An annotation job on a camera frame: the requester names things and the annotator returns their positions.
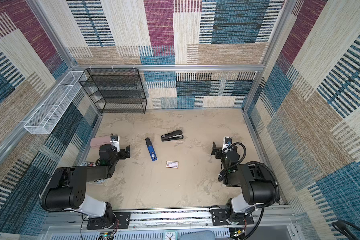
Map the blue stapler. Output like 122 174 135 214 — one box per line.
145 138 158 162

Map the black stapler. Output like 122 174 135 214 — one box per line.
161 130 184 142

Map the red white staples box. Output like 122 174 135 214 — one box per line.
166 161 179 169

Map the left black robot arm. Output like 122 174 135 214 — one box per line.
40 144 131 231

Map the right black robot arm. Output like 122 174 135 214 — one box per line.
210 138 280 225

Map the pink pencil case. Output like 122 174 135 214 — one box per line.
90 136 111 148

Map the colourful magazine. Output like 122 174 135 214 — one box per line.
80 162 108 185

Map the small teal clock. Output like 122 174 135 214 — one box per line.
163 231 178 240

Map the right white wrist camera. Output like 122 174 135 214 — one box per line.
223 137 232 151

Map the black wire shelf rack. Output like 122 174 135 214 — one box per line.
79 68 147 114

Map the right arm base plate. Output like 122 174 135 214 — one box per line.
208 206 254 226

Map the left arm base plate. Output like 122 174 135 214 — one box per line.
86 212 131 230

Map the white wire mesh basket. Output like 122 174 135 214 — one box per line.
24 71 83 135

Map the aluminium mounting rail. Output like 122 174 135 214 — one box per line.
42 205 297 233

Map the black cable bottom right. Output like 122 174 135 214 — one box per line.
331 219 360 240

